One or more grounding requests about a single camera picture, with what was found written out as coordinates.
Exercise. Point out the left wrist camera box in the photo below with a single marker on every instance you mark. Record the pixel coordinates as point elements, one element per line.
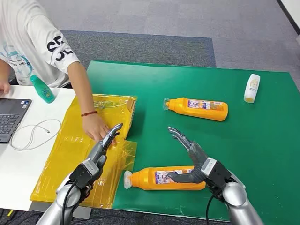
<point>81,174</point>

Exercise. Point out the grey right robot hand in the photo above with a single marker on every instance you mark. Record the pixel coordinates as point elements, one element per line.
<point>197,158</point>

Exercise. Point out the green table mat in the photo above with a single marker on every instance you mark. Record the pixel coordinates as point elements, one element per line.
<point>163,80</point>

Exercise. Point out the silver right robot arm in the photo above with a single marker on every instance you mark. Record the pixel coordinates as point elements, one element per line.
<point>237,202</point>

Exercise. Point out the grey metal plate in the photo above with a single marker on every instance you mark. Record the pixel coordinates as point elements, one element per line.
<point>81,212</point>

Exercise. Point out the person's left hand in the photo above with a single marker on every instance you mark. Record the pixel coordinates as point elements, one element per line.
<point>93,127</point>

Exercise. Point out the person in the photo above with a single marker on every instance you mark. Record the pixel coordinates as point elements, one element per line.
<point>28,31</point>

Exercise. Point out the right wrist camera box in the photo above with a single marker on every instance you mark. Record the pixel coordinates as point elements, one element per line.
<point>218,175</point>

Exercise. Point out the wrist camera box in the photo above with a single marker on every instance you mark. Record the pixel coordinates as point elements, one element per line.
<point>218,175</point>
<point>81,174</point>

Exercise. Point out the orange bottle with clear cap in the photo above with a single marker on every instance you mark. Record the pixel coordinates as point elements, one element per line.
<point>182,107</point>
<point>145,178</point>

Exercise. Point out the teal plastic bottle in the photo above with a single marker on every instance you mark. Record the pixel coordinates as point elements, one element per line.
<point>43,90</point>

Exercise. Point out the grey laptop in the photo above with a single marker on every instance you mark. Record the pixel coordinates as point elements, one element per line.
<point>11,108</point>

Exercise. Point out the person's right hand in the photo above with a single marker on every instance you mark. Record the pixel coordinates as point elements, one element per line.
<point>4,88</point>

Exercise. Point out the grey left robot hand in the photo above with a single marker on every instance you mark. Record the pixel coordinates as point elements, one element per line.
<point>100,150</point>

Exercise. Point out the small yellow strip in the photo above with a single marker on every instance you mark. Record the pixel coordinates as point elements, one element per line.
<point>10,213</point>

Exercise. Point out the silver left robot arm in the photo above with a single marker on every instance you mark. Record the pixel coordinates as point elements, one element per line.
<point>56,208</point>

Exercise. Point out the yellow plastic sheet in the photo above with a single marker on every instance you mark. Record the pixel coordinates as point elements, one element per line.
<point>70,149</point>

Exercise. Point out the person's left forearm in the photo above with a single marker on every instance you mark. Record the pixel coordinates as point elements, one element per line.
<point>81,87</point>

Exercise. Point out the small white bottle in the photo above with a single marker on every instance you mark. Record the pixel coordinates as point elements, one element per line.
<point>252,88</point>

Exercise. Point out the person's right forearm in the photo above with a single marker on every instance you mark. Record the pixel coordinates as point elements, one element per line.
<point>4,71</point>

